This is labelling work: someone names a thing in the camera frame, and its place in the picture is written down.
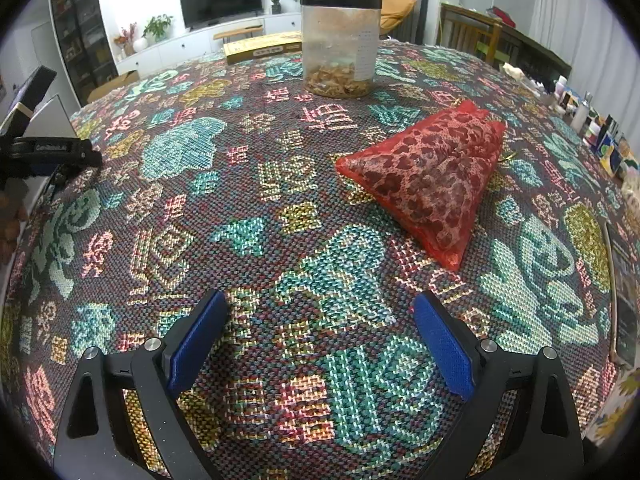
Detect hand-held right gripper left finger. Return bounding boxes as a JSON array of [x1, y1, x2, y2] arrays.
[[52, 289, 231, 480]]

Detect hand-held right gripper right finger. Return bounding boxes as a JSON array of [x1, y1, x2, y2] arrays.
[[412, 290, 586, 480]]

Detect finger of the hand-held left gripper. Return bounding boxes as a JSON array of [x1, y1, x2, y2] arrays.
[[12, 136, 104, 179]]

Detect red mesh drawstring bag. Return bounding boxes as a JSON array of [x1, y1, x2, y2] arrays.
[[335, 100, 516, 272]]

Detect person's left hand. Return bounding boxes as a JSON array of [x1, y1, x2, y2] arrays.
[[0, 191, 29, 262]]

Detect dark glass display cabinet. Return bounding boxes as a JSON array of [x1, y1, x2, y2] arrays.
[[48, 0, 119, 107]]

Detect cardboard box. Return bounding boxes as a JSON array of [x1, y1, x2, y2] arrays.
[[87, 70, 140, 104]]

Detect red flowers in white vase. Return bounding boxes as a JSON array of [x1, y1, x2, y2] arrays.
[[113, 22, 149, 54]]

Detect bushy green potted plant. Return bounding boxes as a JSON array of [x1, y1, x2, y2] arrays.
[[142, 14, 174, 42]]

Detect colourful woven printed blanket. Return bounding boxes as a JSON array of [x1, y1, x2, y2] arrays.
[[0, 40, 640, 480]]

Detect white television cabinet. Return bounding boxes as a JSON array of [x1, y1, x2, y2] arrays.
[[115, 10, 307, 78]]

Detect yellow patterned cloth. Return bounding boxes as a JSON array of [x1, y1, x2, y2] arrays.
[[584, 369, 640, 447]]

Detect smartphone at table edge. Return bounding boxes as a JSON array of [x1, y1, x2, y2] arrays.
[[604, 219, 640, 367]]

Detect black flat television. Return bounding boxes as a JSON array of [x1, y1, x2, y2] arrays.
[[178, 0, 263, 30]]

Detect small wooden bench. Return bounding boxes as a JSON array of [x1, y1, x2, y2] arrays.
[[212, 23, 265, 42]]

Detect long yellow box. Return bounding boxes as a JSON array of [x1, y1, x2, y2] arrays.
[[222, 31, 304, 65]]

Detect row of small bottles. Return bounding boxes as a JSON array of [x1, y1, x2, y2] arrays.
[[544, 74, 640, 183]]

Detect clear jar with black lid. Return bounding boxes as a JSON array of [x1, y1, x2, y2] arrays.
[[300, 0, 383, 98]]

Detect dark wooden table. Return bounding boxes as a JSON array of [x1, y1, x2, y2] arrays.
[[492, 22, 574, 82]]

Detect wooden chair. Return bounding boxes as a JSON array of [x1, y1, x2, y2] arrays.
[[437, 2, 504, 64]]

